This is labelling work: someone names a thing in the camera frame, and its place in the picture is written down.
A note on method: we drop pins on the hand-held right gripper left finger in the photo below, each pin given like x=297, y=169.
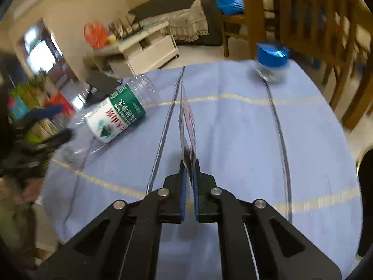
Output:
x=140, y=227

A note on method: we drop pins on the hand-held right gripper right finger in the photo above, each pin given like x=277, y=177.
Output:
x=242, y=227

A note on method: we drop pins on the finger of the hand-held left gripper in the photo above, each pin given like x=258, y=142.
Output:
x=46, y=111
x=52, y=140

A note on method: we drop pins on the plastic bottle with green label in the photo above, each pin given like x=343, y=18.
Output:
x=119, y=113

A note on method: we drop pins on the white green medicine box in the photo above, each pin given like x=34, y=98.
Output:
x=188, y=128

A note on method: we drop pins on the red gift box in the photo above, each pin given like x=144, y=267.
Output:
x=62, y=99

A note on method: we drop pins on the blue gift box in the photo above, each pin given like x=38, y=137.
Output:
x=19, y=106

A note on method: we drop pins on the green potted plant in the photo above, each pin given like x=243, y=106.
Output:
x=39, y=81

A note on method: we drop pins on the blue checked tablecloth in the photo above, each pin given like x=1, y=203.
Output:
x=233, y=140

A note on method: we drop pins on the orange plastic bag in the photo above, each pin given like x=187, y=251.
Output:
x=96, y=35

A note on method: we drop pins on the yellow white cup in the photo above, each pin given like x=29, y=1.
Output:
x=112, y=38

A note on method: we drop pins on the white coffee table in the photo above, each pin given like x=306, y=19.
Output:
x=137, y=54

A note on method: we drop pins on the beige lace sofa cover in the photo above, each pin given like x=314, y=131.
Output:
x=183, y=23

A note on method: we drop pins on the small jar with blue lid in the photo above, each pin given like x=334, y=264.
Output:
x=271, y=58

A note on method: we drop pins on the dark grey sofa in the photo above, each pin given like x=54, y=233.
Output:
x=209, y=20

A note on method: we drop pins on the wooden chair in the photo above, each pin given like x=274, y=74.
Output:
x=242, y=26
x=335, y=35

